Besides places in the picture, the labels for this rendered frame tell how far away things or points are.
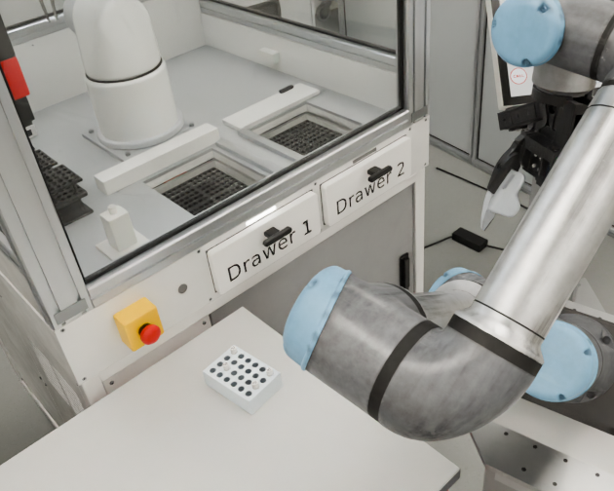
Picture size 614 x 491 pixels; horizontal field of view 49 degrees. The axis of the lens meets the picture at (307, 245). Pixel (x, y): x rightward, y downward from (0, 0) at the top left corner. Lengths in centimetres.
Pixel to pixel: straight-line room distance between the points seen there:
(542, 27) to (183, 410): 91
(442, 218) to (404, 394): 236
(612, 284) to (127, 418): 193
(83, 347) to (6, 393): 133
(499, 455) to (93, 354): 75
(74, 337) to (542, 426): 83
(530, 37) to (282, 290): 100
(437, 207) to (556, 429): 192
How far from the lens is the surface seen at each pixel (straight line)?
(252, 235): 139
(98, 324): 130
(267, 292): 155
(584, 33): 74
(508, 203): 92
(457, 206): 306
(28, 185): 112
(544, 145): 89
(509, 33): 75
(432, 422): 66
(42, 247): 117
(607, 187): 68
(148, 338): 127
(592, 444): 124
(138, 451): 127
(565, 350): 103
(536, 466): 119
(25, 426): 248
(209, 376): 129
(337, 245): 166
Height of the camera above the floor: 173
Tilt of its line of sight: 37 degrees down
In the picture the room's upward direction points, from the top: 7 degrees counter-clockwise
